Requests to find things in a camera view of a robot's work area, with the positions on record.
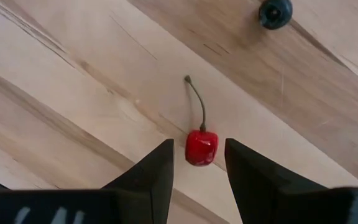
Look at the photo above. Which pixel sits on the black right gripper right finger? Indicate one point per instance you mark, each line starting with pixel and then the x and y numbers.
pixel 253 180

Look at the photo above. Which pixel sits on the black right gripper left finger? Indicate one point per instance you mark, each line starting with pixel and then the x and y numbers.
pixel 154 174

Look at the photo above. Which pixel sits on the red toy cherry with stem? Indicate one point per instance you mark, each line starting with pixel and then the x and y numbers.
pixel 201 148

